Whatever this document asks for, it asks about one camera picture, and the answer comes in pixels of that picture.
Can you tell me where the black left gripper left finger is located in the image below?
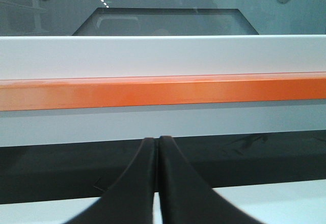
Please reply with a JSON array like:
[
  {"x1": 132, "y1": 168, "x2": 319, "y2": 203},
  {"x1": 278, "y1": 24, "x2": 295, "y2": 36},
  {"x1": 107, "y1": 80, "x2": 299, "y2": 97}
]
[{"x1": 67, "y1": 138, "x2": 156, "y2": 223}]

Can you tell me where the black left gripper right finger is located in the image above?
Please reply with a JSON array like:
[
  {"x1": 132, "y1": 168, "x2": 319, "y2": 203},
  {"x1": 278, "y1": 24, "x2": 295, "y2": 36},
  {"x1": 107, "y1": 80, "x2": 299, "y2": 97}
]
[{"x1": 158, "y1": 136, "x2": 259, "y2": 223}]

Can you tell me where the glass fume hood sash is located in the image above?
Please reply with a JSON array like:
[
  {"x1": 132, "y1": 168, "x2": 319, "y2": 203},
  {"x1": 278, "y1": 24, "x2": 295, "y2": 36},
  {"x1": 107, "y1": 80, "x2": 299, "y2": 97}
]
[{"x1": 1, "y1": 0, "x2": 325, "y2": 147}]

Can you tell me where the orange sash handle bar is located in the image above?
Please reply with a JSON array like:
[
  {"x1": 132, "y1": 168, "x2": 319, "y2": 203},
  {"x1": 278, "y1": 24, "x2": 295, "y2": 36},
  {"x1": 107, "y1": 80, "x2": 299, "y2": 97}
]
[{"x1": 1, "y1": 72, "x2": 325, "y2": 111}]

